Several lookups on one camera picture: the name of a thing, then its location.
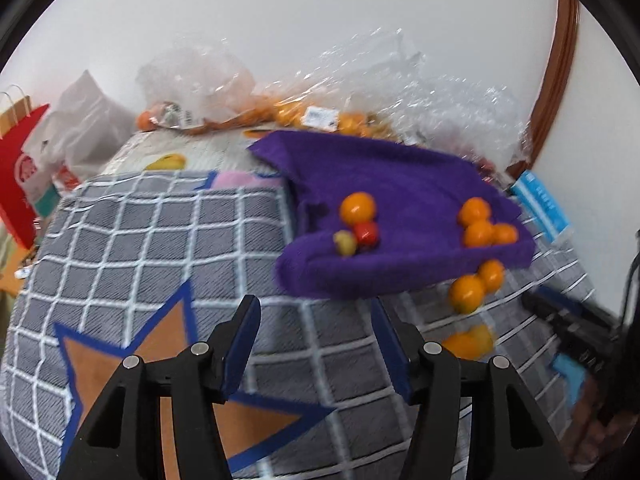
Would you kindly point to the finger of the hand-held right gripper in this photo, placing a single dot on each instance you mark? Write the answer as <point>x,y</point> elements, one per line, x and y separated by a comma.
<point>570,322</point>
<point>572,375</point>

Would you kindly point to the heap of bagged mandarins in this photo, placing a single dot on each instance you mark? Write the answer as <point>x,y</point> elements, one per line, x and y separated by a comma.
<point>146,120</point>
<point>350,122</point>

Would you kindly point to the small red fruit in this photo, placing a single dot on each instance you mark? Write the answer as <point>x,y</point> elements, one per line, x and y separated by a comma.
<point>366,232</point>

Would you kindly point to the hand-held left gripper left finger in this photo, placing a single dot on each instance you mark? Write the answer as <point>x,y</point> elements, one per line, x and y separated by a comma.
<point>240,355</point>

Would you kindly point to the clear labelled plastic bag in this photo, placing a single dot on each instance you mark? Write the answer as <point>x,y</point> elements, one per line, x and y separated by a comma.
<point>350,70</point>

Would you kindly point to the grey checked blanket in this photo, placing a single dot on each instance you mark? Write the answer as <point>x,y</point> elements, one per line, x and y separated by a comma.
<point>150,260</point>

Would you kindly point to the small green fruit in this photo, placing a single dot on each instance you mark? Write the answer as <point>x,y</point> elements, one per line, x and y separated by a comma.
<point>345,243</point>

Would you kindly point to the heap of brown longans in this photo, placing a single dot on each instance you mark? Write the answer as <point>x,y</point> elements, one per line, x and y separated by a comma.
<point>382,132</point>

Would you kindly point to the blue tissue box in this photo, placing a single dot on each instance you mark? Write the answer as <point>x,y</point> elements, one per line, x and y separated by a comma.
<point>542,205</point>

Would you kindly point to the clear crinkled plastic bag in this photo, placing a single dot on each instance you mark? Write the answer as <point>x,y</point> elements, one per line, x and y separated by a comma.
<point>465,115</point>

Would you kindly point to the white plastic shopping bag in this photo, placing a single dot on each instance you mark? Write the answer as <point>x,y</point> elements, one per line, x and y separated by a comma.
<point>85,120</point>

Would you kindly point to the red paper bag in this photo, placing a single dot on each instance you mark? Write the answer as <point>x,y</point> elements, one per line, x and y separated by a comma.
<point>15,180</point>

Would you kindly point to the purple towel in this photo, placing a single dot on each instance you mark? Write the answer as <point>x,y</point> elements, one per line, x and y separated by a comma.
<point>400,175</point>

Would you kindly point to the pinkish translucent plastic bag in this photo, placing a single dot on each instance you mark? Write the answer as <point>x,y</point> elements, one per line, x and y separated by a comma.
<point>200,80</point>

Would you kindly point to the brown wooden door frame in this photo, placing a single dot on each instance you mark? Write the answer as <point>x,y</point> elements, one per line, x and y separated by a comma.
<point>560,60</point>

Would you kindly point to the person's right hand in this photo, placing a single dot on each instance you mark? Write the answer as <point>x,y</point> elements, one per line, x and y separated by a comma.
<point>595,430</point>

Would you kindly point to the white fruit-print mat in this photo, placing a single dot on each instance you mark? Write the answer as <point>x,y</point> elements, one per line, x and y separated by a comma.
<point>200,152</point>

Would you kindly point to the heap of red cherry tomatoes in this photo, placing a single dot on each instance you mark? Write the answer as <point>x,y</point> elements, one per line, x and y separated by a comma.
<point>485,167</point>

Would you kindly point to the oval yellow-orange fruit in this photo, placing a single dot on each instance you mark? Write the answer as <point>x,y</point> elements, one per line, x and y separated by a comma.
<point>467,342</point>

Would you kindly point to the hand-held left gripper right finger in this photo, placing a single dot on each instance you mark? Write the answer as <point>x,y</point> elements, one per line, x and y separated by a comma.
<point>392,355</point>

